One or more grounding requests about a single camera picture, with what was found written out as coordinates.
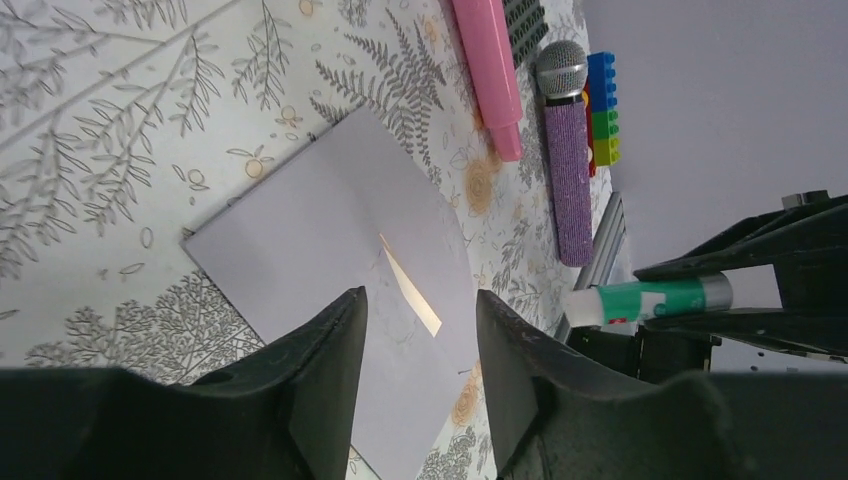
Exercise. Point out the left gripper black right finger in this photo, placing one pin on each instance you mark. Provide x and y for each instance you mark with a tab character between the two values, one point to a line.
556	414

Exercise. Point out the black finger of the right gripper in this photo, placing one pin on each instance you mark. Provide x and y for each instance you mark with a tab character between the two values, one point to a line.
793	331
811	234

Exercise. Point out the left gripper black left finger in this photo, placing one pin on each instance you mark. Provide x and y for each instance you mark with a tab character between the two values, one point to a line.
285	411

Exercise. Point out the small glue stick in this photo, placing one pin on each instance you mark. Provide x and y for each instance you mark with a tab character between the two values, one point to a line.
638	302

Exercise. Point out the tan lined letter paper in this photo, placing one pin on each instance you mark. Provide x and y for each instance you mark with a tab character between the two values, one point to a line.
411	293

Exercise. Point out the grey paper envelope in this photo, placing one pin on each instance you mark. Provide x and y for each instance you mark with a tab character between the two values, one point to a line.
310	231

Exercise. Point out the colourful stacked brick toy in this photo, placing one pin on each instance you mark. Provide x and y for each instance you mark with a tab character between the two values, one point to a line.
602	114

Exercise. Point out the purple glitter microphone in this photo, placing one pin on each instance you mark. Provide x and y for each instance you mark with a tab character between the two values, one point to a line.
561	74

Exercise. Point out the floral patterned table mat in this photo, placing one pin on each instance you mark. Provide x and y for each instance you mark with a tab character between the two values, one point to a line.
127	125

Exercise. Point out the dark green building baseplate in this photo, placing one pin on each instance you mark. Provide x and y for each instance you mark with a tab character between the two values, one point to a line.
526	27

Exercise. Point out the pink toy microphone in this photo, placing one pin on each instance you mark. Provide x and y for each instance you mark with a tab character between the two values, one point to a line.
487	49

